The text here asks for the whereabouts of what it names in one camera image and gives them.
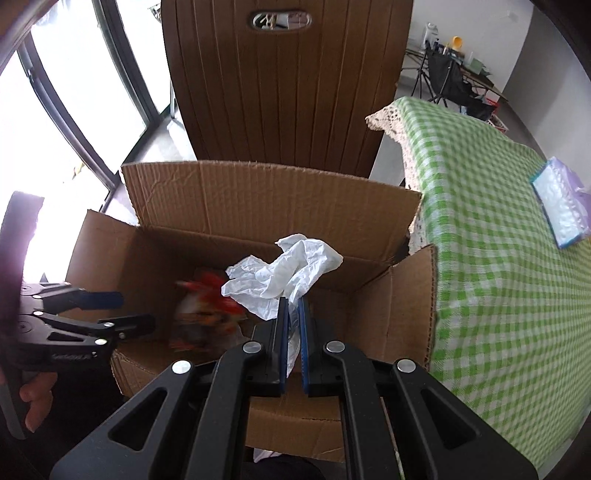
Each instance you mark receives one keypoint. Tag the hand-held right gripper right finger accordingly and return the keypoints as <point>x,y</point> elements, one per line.
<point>303,346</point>

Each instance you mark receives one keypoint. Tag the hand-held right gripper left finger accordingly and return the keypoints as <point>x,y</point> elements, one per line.
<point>282,346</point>

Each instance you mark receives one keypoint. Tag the green checkered tablecloth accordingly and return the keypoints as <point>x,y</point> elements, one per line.
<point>485,277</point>

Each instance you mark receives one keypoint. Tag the black folding chair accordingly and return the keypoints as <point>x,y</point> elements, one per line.
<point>450,76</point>

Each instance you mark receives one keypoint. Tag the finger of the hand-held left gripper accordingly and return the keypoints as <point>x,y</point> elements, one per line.
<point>101,300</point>
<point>129,325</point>

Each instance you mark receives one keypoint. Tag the black window frame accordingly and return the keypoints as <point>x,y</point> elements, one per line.
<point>124,78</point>

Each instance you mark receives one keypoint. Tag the white plastic bottle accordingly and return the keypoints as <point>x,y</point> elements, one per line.
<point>430,37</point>

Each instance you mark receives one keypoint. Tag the black tripod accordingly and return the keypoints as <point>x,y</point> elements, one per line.
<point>418,76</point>

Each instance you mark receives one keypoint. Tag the brown cardboard box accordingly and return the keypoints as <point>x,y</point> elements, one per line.
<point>231,198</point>

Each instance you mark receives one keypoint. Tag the white tissue paper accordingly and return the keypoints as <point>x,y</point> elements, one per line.
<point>277,277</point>

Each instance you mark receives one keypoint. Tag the small yellow cup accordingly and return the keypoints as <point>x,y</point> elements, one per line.
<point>456,44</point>

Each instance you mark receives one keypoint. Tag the purple tissue pack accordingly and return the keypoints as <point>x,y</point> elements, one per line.
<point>561,203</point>

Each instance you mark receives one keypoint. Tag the red snack wrapper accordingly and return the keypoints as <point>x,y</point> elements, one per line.
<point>207,314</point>

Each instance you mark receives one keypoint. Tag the person's left hand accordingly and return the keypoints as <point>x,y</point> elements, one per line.
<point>39,397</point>

